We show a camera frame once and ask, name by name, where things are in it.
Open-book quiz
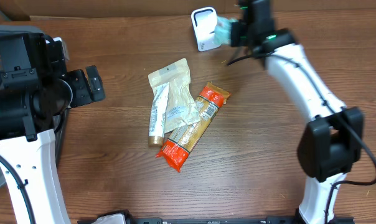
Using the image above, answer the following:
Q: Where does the teal wet wipes pack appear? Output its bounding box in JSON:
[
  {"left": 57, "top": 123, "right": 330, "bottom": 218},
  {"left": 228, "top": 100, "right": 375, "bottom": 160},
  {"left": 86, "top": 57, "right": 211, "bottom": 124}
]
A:
[{"left": 214, "top": 16, "right": 238, "bottom": 45}]

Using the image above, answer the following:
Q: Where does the white cream tube gold cap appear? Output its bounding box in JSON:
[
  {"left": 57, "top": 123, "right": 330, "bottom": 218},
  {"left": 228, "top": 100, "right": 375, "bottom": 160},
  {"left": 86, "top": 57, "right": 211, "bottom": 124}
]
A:
[{"left": 148, "top": 83, "right": 169, "bottom": 147}]

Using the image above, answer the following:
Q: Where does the beige paper pouch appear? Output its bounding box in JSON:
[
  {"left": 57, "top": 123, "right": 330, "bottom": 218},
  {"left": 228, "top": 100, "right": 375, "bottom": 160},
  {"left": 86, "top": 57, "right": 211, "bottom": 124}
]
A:
[{"left": 148, "top": 58, "right": 200, "bottom": 133}]

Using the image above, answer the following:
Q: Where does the orange spaghetti pack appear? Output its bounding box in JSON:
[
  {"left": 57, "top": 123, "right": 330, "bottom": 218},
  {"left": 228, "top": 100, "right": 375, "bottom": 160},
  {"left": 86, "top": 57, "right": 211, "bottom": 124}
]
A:
[{"left": 156, "top": 82, "right": 231, "bottom": 172}]

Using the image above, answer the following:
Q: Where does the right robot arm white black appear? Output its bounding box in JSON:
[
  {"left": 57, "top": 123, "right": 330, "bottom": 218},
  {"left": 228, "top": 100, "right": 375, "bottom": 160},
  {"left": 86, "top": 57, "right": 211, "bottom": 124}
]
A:
[{"left": 230, "top": 0, "right": 364, "bottom": 223}]

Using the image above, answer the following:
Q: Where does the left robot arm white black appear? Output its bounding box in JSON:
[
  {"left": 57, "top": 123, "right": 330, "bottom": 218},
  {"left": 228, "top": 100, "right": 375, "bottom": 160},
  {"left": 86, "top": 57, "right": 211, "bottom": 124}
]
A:
[{"left": 0, "top": 32, "right": 105, "bottom": 223}]

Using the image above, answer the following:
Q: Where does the white barcode scanner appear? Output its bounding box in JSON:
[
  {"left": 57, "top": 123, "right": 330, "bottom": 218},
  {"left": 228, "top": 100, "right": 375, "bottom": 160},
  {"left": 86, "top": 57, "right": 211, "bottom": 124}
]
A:
[{"left": 190, "top": 7, "right": 221, "bottom": 52}]

